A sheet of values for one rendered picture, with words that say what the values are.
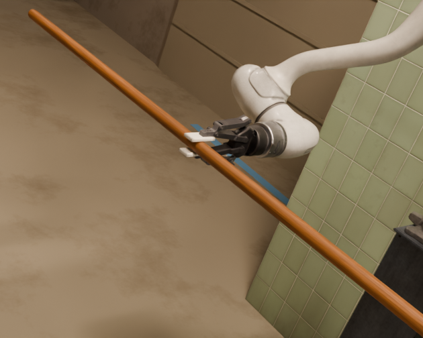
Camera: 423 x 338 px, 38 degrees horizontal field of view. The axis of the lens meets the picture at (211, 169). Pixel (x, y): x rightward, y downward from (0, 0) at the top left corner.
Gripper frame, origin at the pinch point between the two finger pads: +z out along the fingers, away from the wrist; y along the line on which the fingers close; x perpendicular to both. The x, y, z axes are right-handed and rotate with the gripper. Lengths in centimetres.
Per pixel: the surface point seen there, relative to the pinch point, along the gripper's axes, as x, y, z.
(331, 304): 8, 90, -122
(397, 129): 16, 10, -123
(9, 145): 203, 120, -73
